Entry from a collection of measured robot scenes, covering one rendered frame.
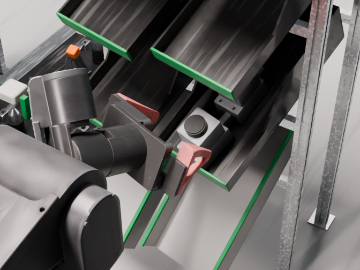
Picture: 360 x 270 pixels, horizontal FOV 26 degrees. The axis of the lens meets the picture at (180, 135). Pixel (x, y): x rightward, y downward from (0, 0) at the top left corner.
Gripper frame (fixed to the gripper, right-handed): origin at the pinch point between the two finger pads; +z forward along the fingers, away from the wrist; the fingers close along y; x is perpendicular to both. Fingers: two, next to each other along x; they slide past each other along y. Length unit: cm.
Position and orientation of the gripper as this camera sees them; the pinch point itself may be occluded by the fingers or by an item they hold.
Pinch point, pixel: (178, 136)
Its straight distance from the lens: 100.6
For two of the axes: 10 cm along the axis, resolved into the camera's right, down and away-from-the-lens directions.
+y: -6.9, -5.2, 5.0
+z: 6.5, -1.4, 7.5
